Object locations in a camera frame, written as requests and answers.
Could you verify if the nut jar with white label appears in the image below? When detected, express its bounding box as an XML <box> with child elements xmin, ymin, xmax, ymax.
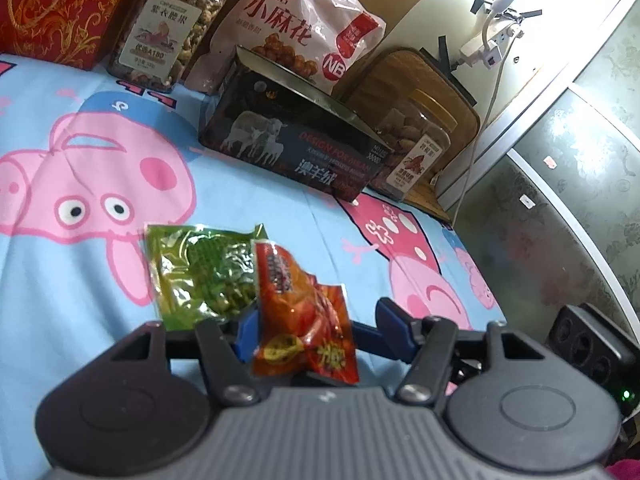
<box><xmin>107</xmin><ymin>0</ymin><xmax>227</xmax><ymax>93</ymax></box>

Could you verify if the green snack packet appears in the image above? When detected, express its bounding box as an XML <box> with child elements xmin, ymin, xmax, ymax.
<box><xmin>144</xmin><ymin>224</ymin><xmax>268</xmax><ymax>330</ymax></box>

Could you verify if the black sheep print box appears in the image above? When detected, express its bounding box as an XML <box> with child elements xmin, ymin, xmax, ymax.
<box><xmin>198</xmin><ymin>46</ymin><xmax>393</xmax><ymax>202</ymax></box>

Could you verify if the nut jar with red label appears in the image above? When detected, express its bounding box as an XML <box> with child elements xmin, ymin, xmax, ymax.
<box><xmin>370</xmin><ymin>89</ymin><xmax>458</xmax><ymax>202</ymax></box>

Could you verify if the red orange snack packet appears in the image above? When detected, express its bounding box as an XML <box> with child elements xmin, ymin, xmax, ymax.
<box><xmin>252</xmin><ymin>240</ymin><xmax>359</xmax><ymax>385</ymax></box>

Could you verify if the red gold gift bag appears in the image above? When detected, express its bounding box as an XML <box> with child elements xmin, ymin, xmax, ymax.
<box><xmin>1</xmin><ymin>0</ymin><xmax>134</xmax><ymax>70</ymax></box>

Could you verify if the pink twisted dough snack bag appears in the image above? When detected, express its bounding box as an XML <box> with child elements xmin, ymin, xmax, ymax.
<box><xmin>186</xmin><ymin>0</ymin><xmax>386</xmax><ymax>94</ymax></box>

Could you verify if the white power strip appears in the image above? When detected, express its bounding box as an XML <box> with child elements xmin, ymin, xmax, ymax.
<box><xmin>460</xmin><ymin>21</ymin><xmax>523</xmax><ymax>70</ymax></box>

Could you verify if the white power cable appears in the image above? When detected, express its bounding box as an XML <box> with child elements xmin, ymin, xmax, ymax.
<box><xmin>449</xmin><ymin>34</ymin><xmax>519</xmax><ymax>229</ymax></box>

